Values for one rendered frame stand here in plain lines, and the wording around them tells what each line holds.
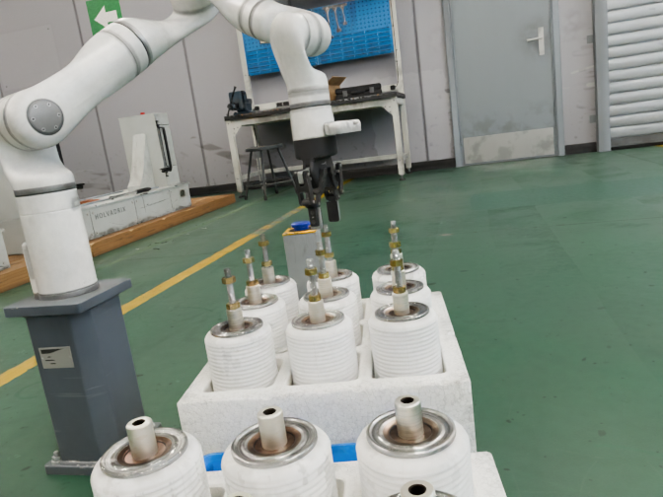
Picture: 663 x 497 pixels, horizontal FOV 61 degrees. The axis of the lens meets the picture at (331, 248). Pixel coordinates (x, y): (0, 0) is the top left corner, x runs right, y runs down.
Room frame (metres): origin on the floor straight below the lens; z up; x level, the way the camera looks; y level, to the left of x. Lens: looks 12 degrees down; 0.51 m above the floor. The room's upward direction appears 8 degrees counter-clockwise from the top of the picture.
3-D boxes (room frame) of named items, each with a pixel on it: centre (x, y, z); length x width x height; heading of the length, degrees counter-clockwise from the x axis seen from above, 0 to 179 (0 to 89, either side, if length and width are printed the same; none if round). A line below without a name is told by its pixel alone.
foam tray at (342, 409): (0.87, 0.02, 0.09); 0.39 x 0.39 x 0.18; 83
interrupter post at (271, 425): (0.44, 0.07, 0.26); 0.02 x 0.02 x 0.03
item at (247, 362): (0.77, 0.15, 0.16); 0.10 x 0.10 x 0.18
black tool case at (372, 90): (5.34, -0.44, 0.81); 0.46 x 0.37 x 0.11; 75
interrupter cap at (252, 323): (0.77, 0.15, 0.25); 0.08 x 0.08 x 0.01
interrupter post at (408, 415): (0.43, -0.05, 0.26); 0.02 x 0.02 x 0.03
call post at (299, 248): (1.17, 0.06, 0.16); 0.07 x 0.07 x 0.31; 83
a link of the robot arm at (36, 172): (0.93, 0.45, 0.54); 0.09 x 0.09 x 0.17; 49
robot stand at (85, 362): (0.93, 0.45, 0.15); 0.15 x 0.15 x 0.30; 75
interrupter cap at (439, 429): (0.43, -0.05, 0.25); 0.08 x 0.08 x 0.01
